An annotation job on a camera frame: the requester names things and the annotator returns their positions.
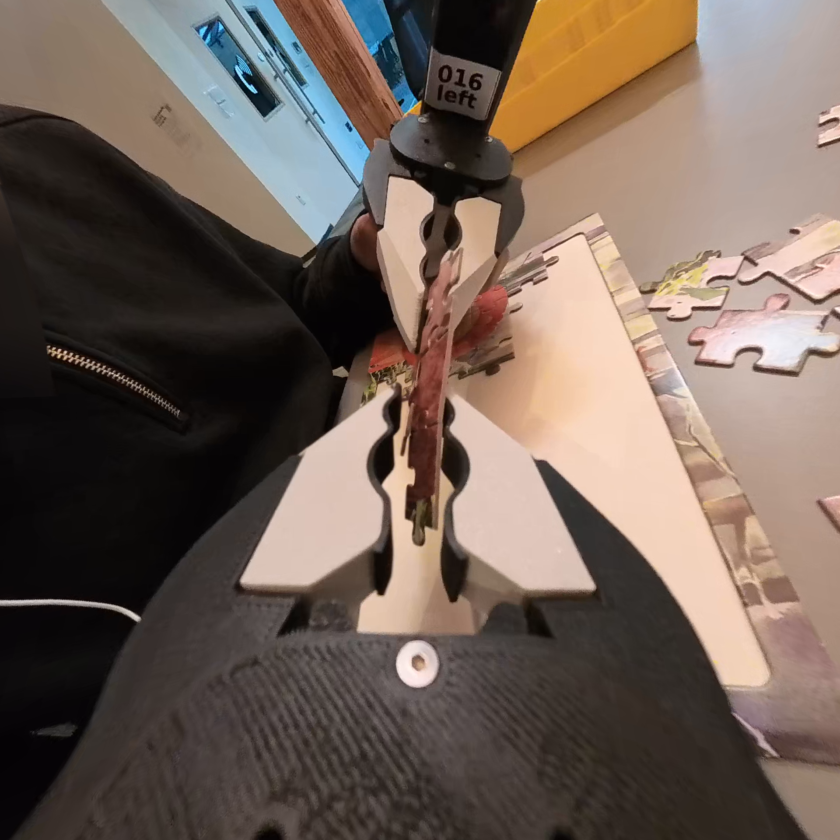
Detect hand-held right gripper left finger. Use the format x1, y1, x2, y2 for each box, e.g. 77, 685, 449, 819
239, 384, 403, 597

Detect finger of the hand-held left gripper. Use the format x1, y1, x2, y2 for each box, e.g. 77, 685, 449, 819
449, 197, 511, 312
376, 176, 439, 355

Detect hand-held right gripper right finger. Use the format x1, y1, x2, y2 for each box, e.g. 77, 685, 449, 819
441, 394, 598, 602

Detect joined bear face puzzle pieces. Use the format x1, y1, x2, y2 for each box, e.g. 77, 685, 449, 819
420, 248, 464, 368

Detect brown and green puzzle piece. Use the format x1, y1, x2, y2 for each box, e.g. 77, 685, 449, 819
406, 453, 439, 547

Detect printed frame puzzle tray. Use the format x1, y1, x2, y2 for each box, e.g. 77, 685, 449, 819
341, 211, 840, 765

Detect person's left forearm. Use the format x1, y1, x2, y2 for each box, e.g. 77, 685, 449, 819
292, 233, 398, 368

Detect person's left hand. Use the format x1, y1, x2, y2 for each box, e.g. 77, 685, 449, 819
346, 210, 395, 296

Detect assembled lion puzzle section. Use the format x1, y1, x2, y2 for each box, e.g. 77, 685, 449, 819
363, 252, 560, 408

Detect wooden column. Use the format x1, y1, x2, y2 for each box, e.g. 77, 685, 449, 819
272, 0, 406, 142

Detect yellow plastic bin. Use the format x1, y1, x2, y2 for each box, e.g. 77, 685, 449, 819
489, 0, 698, 153

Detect white glass door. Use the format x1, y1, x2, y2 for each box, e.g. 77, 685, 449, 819
190, 0, 329, 132

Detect person in black jacket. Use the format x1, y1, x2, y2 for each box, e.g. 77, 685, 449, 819
0, 104, 368, 840

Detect scattered loose puzzle pieces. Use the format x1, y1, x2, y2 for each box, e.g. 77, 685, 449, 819
640, 105, 840, 532

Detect white cable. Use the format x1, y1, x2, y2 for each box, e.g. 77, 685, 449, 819
0, 597, 142, 623

